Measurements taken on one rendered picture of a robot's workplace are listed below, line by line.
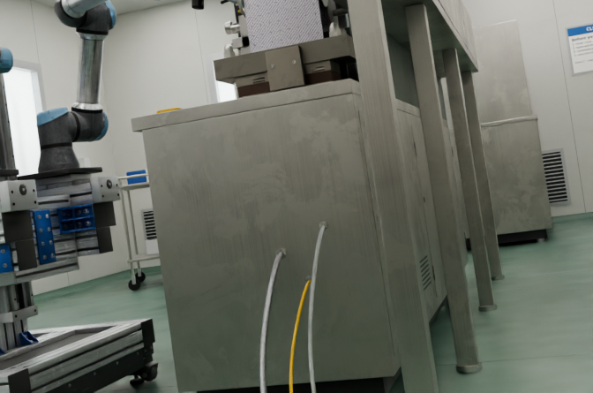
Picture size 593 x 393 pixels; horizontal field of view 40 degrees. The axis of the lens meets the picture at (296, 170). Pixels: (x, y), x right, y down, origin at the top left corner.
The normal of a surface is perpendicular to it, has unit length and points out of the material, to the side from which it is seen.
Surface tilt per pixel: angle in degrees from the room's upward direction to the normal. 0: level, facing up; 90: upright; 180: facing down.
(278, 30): 90
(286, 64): 90
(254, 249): 90
